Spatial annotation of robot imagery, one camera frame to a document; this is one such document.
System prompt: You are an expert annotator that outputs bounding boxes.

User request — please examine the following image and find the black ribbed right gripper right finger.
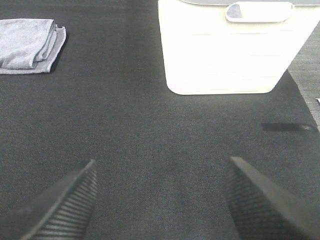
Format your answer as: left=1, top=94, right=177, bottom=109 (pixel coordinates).
left=225, top=156, right=320, bottom=240

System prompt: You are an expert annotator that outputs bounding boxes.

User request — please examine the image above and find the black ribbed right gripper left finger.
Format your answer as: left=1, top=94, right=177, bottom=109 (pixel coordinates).
left=0, top=159, right=98, bottom=240

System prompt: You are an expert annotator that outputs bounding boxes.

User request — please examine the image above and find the light purple towel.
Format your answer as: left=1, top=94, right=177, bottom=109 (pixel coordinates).
left=0, top=18, right=67, bottom=75

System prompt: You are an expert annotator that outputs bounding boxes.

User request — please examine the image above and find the black table mat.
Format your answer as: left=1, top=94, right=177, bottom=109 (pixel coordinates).
left=0, top=0, right=320, bottom=240

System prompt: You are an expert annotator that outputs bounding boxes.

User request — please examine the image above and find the white plastic basket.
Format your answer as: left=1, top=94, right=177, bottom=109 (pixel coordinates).
left=158, top=0, right=320, bottom=95

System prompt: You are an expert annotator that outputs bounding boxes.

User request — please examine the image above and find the purple towel inside white basket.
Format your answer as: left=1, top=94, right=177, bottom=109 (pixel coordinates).
left=225, top=3, right=242, bottom=19

